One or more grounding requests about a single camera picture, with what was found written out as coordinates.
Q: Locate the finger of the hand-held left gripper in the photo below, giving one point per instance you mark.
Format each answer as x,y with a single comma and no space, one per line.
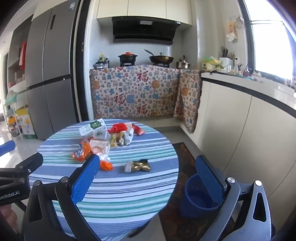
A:
27,165
7,148

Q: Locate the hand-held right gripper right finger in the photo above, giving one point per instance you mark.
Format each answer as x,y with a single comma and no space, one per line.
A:
210,180

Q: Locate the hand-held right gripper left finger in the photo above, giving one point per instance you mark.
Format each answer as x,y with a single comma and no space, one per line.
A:
85,180

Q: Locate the blue plastic bin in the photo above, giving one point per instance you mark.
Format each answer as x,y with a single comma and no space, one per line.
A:
194,204

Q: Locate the white packet with pink print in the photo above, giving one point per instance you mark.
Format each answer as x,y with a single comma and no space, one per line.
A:
99,148

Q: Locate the yellowish snack packet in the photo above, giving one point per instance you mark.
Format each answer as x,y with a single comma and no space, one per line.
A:
115,141

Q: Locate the red foil packet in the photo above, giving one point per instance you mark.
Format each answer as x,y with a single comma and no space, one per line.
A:
118,128

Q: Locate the small orange packet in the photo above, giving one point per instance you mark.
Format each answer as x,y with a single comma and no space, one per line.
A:
106,165

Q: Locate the large orange snack packet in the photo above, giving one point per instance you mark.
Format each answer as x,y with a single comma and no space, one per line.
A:
81,151

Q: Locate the white and yellow carton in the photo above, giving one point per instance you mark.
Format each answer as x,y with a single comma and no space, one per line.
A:
26,122

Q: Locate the storage rack with coloured items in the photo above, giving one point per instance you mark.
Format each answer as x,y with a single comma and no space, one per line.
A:
12,115

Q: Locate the striped blue tablecloth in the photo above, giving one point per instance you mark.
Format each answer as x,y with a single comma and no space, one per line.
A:
129,190

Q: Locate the white packet with green label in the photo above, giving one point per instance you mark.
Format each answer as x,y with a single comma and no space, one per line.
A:
101,135
91,127

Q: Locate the gold and black packet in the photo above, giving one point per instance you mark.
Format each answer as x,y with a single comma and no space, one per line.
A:
140,165

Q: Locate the white base cabinet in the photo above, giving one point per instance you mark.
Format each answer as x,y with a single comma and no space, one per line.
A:
231,120

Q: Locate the small red packet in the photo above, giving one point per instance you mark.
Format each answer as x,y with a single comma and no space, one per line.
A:
138,130

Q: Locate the narrow printed fringed cloth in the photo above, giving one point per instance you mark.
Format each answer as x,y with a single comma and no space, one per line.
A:
188,97

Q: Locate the grey refrigerator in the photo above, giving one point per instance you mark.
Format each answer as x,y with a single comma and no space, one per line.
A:
50,69

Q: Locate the open shelf unit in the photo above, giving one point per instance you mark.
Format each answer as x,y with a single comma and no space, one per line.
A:
17,58

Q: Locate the red bag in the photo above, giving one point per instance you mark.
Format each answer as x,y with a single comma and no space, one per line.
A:
23,55

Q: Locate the wide printed fringed cloth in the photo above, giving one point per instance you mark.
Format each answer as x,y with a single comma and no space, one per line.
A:
134,92

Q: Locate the purple bottle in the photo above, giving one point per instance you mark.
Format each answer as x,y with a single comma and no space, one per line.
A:
247,72

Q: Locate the yellow green container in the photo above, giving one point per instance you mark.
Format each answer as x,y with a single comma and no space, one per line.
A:
210,63

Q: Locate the condiment rack with bottles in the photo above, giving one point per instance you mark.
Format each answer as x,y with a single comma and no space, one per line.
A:
101,63

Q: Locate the steel kettle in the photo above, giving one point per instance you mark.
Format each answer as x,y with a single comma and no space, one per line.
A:
183,64

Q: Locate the white utensil holder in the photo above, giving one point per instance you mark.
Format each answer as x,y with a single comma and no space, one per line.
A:
225,61

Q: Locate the black pot with orange lid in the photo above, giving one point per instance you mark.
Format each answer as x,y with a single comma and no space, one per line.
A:
127,58

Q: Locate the dark wok with lid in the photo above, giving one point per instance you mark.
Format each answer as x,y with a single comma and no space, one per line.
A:
161,59

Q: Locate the window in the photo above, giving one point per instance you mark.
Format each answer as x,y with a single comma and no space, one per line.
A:
270,41

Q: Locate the black range hood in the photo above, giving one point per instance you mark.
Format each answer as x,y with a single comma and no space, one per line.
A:
143,30

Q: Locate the white upper cabinets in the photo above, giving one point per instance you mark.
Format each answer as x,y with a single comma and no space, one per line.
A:
143,9

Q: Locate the hanging wall towel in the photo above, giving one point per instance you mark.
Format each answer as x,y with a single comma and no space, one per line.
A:
231,30

